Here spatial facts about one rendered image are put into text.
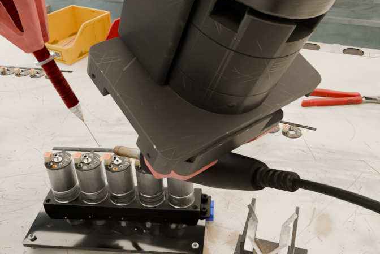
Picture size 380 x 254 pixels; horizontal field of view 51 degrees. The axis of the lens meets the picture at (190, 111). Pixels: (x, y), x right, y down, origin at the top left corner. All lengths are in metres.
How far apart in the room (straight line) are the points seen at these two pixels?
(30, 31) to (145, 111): 0.16
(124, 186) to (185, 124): 0.22
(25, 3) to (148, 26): 0.14
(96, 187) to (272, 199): 0.17
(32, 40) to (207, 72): 0.18
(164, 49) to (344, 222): 0.30
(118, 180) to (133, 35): 0.21
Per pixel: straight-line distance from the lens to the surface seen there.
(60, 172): 0.38
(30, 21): 0.30
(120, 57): 0.18
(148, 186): 0.37
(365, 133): 0.54
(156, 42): 0.16
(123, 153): 0.32
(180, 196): 0.37
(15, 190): 0.47
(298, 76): 0.21
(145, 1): 0.16
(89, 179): 0.38
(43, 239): 0.40
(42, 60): 0.32
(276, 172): 0.19
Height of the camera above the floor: 1.04
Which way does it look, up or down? 32 degrees down
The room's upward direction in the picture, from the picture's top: 2 degrees counter-clockwise
